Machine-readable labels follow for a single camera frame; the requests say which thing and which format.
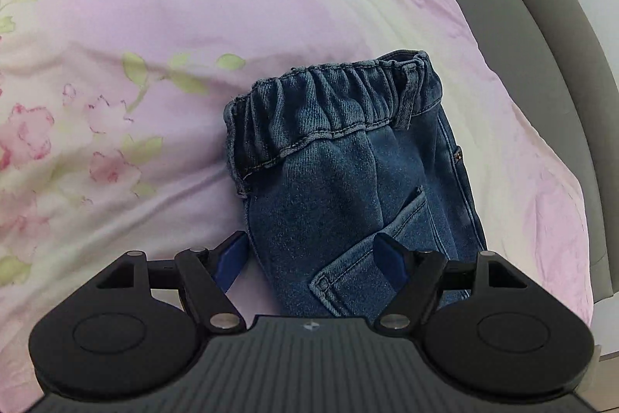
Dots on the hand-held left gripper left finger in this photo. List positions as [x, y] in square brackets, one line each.
[233, 257]

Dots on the grey upholstered headboard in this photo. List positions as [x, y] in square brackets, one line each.
[546, 55]

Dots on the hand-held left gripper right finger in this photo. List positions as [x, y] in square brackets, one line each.
[390, 259]

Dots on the blue denim pants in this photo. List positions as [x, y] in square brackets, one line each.
[348, 180]

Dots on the pink floral bed blanket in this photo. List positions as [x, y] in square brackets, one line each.
[203, 55]

